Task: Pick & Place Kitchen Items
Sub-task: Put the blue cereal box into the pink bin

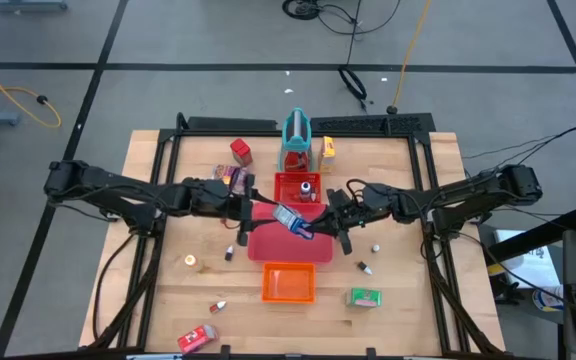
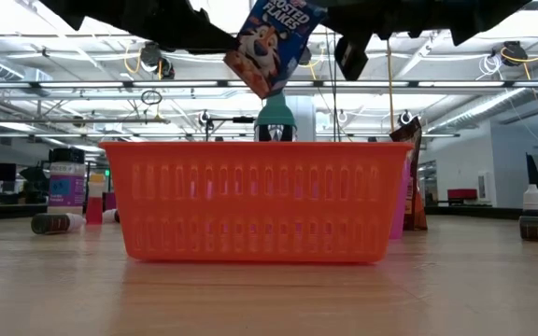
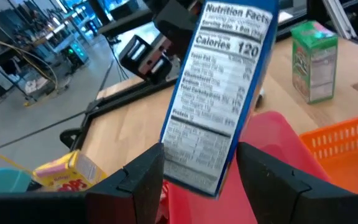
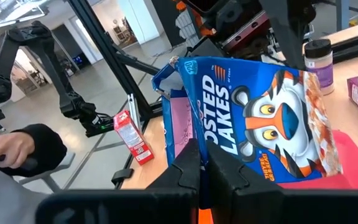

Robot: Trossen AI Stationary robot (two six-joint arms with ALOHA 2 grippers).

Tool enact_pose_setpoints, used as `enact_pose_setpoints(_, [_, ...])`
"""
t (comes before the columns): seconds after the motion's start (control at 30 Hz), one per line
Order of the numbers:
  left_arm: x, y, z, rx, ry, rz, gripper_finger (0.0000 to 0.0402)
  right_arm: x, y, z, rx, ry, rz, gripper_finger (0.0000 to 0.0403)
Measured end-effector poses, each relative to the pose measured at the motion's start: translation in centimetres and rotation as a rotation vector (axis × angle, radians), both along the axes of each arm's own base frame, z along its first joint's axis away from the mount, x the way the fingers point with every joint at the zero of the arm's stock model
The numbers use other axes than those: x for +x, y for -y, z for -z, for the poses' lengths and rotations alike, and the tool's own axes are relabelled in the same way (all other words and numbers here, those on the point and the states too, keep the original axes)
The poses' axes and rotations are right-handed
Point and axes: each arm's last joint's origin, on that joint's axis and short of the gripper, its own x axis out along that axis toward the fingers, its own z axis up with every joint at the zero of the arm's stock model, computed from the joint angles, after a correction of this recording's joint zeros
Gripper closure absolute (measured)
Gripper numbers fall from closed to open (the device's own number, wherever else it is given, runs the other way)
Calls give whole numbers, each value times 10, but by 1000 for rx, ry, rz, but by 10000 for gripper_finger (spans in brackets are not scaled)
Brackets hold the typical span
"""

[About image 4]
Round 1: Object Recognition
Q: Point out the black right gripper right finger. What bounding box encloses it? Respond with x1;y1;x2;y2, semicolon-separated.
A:
206;139;358;224

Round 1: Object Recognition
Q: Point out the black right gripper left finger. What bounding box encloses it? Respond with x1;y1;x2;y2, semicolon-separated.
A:
35;138;201;224

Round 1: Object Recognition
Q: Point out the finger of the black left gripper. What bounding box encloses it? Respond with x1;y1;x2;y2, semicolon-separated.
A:
258;0;307;71

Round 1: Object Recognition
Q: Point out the spice jar purple label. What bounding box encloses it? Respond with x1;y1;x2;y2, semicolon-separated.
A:
303;39;335;96

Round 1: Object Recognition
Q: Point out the blue Frosted Flakes cereal box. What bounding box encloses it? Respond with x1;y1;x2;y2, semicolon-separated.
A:
152;55;344;184

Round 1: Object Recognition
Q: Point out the person's forearm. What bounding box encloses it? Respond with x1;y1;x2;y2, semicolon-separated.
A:
0;123;68;178

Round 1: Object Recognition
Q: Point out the orange plastic basket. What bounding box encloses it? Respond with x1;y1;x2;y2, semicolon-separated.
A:
197;207;214;224

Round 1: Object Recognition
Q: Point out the small red carton box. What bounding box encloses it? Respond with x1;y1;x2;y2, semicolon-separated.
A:
112;109;155;166

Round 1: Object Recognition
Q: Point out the grey chair base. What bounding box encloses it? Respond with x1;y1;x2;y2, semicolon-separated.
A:
19;152;76;193

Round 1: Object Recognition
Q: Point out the pink plastic tray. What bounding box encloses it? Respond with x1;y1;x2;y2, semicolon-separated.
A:
275;129;358;191

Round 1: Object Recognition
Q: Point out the person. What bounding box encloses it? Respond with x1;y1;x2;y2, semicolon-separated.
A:
0;167;51;224

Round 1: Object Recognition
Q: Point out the person's hand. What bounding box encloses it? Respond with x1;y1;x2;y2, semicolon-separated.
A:
0;132;36;170

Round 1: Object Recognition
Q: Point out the silver metal bracket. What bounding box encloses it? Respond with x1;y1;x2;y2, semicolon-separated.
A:
127;93;142;131

